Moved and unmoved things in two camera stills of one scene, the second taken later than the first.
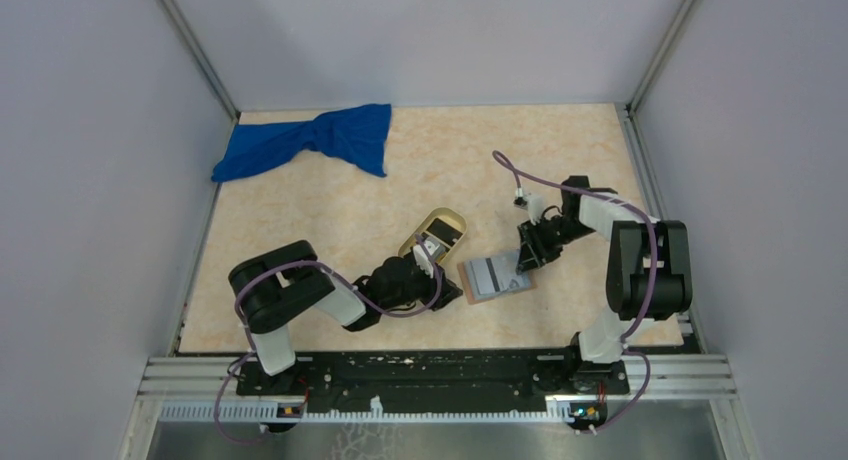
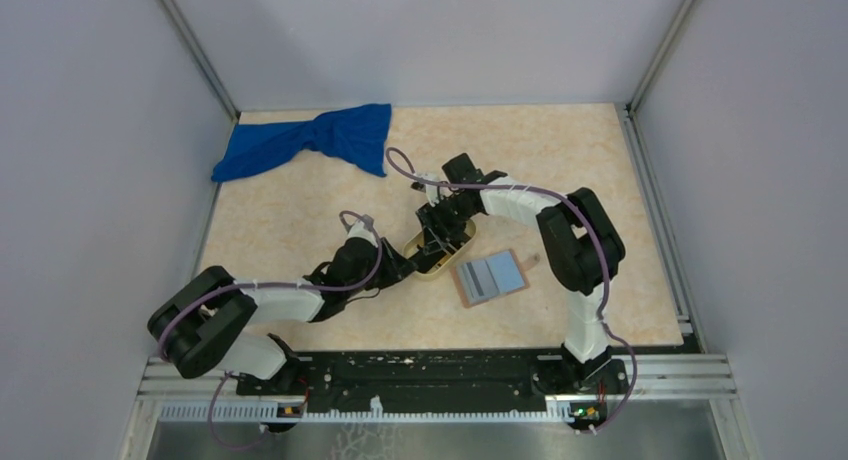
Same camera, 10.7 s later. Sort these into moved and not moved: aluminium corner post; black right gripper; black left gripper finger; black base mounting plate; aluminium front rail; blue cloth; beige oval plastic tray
Moved: black right gripper; beige oval plastic tray; black left gripper finger
Not moved: blue cloth; aluminium front rail; black base mounting plate; aluminium corner post
